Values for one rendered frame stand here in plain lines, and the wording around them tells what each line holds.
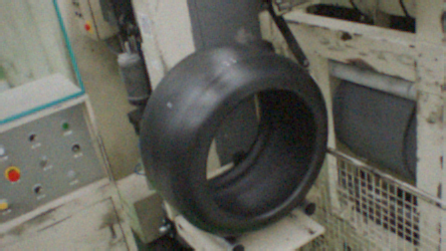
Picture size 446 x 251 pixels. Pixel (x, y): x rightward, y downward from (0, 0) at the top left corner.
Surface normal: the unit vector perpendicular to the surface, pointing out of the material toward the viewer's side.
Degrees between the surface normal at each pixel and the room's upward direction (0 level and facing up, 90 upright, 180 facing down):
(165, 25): 90
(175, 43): 90
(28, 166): 90
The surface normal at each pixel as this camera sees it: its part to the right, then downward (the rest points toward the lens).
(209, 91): -0.02, -0.27
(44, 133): 0.53, 0.29
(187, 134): -0.21, 0.04
